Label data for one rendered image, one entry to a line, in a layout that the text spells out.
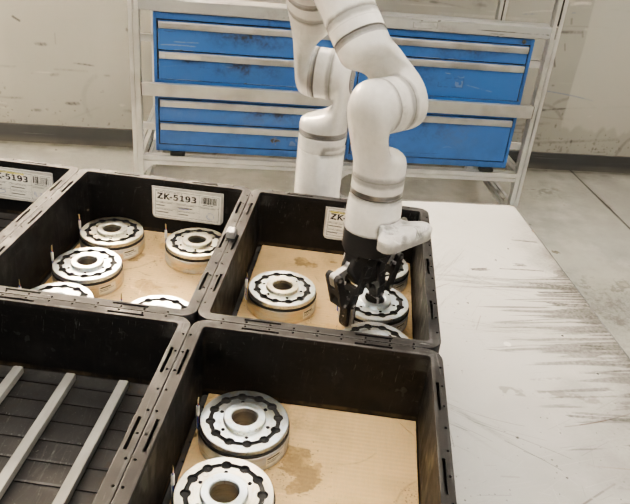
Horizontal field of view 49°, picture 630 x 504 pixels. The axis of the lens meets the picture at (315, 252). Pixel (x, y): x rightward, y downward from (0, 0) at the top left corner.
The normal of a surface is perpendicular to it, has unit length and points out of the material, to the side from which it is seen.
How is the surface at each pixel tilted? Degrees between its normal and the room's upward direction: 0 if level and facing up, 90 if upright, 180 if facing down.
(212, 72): 90
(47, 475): 0
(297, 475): 0
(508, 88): 90
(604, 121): 90
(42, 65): 90
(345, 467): 0
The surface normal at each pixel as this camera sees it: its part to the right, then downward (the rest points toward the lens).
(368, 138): -0.57, 0.59
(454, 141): 0.07, 0.49
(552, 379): 0.08, -0.87
